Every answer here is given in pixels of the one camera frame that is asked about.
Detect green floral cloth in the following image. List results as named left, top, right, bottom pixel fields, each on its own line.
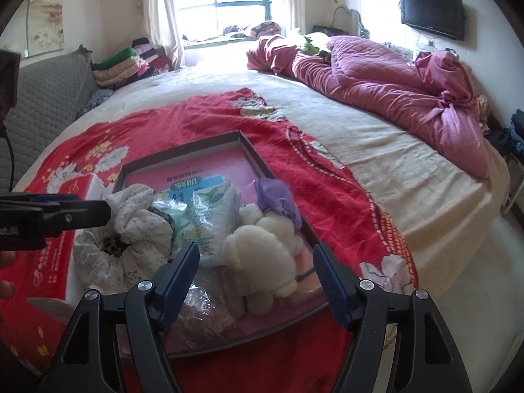
left=301, top=33, right=330, bottom=56

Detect black wall television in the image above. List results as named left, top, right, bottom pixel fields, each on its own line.
left=399, top=0, right=466, bottom=42

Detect black bag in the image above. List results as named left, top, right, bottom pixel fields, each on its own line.
left=313, top=25, right=348, bottom=37

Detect pink quilt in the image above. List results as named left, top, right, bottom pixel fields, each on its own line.
left=246, top=35, right=492, bottom=178

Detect leopard print scrunchie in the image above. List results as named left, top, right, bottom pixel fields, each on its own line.
left=102, top=233, right=128, bottom=255

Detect white curved frame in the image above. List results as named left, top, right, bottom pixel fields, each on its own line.
left=333, top=5, right=363, bottom=35

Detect clothes on windowsill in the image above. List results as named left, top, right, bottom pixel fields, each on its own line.
left=223, top=20, right=283, bottom=39

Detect purple soft toy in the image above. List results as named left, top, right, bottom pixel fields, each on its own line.
left=254, top=178, right=304, bottom=230

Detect stack of folded clothes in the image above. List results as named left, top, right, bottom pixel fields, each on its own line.
left=91, top=38, right=173, bottom=88

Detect dark clothes pile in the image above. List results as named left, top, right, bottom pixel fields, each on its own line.
left=487, top=108, right=524, bottom=156

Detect dark patterned pillow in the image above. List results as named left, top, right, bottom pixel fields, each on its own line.
left=78, top=88, right=113, bottom=115

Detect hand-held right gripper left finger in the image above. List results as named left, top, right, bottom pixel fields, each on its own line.
left=37, top=241, right=201, bottom=393

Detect bed with cream sheet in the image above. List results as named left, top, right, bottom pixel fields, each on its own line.
left=12, top=65, right=512, bottom=377

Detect white curtain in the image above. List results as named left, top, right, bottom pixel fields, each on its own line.
left=143, top=0, right=185, bottom=68
left=282, top=0, right=316, bottom=35

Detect floral wall poster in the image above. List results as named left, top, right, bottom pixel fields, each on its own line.
left=20, top=0, right=66, bottom=56

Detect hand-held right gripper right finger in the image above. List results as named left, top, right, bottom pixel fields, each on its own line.
left=312, top=241, right=476, bottom=393

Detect shallow pink box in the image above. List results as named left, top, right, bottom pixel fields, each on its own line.
left=112, top=130, right=330, bottom=359

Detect green patterned tissue packet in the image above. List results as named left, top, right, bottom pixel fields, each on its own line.
left=174, top=180, right=242, bottom=269

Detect black cable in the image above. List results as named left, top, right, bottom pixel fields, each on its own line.
left=0, top=129, right=15, bottom=192

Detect red floral blanket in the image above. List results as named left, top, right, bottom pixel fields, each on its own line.
left=0, top=87, right=418, bottom=393

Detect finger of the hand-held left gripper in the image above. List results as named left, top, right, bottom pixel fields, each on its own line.
left=0, top=194, right=83, bottom=214
left=41, top=200, right=112, bottom=231

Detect person's left hand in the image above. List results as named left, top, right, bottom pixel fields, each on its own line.
left=0, top=252, right=18, bottom=300

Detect red tissue pack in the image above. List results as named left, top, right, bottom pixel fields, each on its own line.
left=0, top=172, right=117, bottom=301

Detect clear bag of pink bits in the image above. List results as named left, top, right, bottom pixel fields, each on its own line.
left=180, top=287, right=242, bottom=345

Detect grey quilted headboard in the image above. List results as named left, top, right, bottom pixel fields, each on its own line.
left=0, top=45, right=97, bottom=197

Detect white floral scrunchie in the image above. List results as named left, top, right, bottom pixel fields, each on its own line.
left=74, top=184, right=175, bottom=295

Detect white plush with lilac bow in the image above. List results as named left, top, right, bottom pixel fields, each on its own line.
left=221, top=272, right=273, bottom=318

